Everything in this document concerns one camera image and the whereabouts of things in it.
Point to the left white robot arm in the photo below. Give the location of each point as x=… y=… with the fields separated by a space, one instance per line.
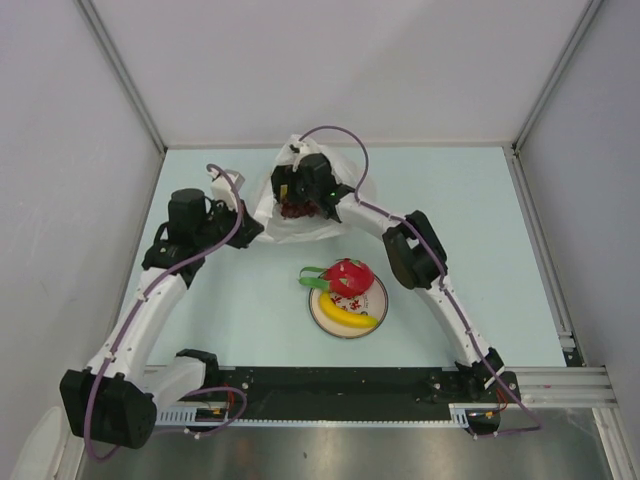
x=112 y=400

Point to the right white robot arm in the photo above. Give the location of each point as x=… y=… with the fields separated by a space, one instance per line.
x=416 y=256

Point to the round printed plate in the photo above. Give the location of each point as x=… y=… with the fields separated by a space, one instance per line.
x=373 y=302

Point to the white slotted cable duct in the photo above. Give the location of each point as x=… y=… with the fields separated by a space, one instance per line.
x=205 y=416

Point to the aluminium frame post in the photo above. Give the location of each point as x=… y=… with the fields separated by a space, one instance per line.
x=113 y=58
x=559 y=68

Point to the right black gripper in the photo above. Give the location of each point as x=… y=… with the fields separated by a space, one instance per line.
x=282 y=177

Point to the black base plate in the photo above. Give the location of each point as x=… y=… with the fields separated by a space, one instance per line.
x=391 y=407

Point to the aluminium front rail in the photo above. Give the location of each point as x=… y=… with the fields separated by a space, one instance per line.
x=565 y=390

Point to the left aluminium frame post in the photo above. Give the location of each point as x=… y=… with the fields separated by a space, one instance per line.
x=113 y=58

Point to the dark red fake fruit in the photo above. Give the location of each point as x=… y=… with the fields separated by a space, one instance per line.
x=297 y=211

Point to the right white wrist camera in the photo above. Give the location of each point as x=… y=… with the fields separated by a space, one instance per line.
x=298 y=150

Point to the white plastic bag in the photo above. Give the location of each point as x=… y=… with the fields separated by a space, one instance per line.
x=322 y=176

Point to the yellow fake banana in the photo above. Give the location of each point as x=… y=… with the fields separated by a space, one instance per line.
x=343 y=317

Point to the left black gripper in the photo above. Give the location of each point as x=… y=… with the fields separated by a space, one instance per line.
x=247 y=230

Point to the red fake dragon fruit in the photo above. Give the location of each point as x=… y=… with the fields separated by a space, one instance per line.
x=347 y=277

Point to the right aluminium frame post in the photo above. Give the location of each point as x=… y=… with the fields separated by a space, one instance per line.
x=559 y=68

